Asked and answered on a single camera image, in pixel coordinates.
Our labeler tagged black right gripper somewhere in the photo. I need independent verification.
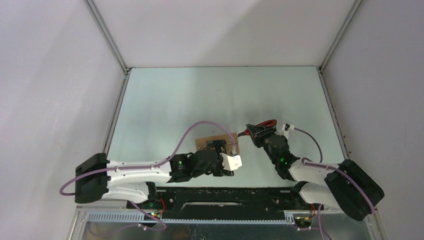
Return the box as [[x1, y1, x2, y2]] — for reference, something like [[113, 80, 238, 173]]
[[246, 124, 278, 165]]

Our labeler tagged red black utility knife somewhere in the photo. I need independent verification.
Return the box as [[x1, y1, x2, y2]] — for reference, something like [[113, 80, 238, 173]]
[[237, 119, 277, 137]]

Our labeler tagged brown cardboard express box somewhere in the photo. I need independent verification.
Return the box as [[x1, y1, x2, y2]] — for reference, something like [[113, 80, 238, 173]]
[[195, 132, 240, 156]]

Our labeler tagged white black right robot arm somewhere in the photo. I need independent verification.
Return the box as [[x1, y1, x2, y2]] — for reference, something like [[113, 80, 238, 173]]
[[238, 119, 385, 221]]

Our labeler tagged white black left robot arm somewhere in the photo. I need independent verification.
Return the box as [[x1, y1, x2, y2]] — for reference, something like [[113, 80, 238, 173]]
[[74, 146, 242, 208]]

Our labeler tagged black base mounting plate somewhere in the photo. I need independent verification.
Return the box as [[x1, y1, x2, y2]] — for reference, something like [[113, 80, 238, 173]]
[[137, 187, 318, 220]]

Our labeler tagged grey cable duct rail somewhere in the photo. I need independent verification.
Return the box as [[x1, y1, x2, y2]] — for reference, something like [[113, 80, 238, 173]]
[[85, 211, 295, 225]]

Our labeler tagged aluminium frame post right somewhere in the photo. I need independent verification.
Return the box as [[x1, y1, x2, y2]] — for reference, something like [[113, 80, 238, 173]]
[[318, 0, 365, 73]]

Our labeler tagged aluminium frame post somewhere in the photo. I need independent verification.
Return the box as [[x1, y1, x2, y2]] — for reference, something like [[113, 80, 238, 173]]
[[83, 0, 130, 75], [318, 0, 365, 73]]

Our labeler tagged aluminium frame post left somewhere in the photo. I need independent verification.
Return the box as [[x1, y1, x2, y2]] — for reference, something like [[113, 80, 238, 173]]
[[83, 0, 130, 75]]

